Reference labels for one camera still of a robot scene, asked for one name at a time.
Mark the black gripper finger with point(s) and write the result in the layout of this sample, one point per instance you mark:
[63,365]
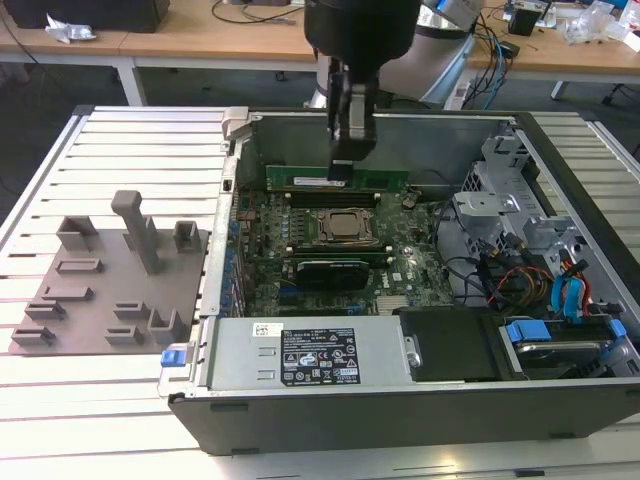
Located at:
[357,120]

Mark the green RAM stick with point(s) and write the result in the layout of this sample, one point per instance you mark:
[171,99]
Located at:
[300,179]

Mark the black RAM slot white clips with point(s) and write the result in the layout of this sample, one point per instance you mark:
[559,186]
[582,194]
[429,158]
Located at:
[340,257]
[310,196]

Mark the silver coin battery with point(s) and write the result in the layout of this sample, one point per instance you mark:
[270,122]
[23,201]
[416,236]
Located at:
[409,201]

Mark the CPU socket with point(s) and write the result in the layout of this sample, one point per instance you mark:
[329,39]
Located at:
[318,215]

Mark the silver CPU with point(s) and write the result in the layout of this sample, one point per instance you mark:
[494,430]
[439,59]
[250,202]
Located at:
[345,224]

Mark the white power strip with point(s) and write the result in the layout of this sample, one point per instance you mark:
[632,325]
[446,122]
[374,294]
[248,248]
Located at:
[461,95]

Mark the grey plastic case latch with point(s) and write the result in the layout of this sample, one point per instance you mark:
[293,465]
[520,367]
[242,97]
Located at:
[235,122]

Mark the green motherboard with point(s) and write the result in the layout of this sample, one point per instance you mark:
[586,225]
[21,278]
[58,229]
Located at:
[415,260]

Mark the black graphics card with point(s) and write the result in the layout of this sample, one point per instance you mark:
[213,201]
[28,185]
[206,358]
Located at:
[332,274]

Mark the silver metal drive cage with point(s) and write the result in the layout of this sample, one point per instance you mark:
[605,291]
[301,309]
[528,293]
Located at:
[492,205]

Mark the small black box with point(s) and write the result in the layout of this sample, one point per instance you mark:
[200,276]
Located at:
[525,20]

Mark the silver finned heat sink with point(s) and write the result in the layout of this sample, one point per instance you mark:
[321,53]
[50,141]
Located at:
[392,305]

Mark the wooden desk white legs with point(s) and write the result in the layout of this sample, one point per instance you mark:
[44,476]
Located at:
[575,57]
[150,42]

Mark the clear plastic bags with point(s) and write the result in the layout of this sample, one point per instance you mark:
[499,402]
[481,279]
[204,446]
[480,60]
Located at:
[595,22]

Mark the silver power supply unit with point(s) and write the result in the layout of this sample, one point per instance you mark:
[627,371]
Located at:
[305,355]

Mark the black plastic shroud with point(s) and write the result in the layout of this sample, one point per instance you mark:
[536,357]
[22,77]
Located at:
[450,345]

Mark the blue disk carrier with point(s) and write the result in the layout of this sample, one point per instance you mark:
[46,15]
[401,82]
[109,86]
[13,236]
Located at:
[525,332]

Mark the large black box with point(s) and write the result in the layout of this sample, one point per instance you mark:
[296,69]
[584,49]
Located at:
[90,12]

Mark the crumpled silver plastic wrap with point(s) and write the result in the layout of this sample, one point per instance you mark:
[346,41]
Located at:
[65,31]

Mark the grey parts rack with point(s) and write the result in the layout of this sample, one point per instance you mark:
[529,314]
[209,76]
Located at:
[110,285]

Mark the blue plastic case latch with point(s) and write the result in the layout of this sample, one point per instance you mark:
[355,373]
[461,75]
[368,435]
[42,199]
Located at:
[172,357]

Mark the black and silver PC case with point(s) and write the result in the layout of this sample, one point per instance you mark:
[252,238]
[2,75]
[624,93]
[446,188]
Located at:
[400,420]

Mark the silver hard disk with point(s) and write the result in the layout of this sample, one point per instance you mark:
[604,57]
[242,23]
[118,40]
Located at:
[560,348]

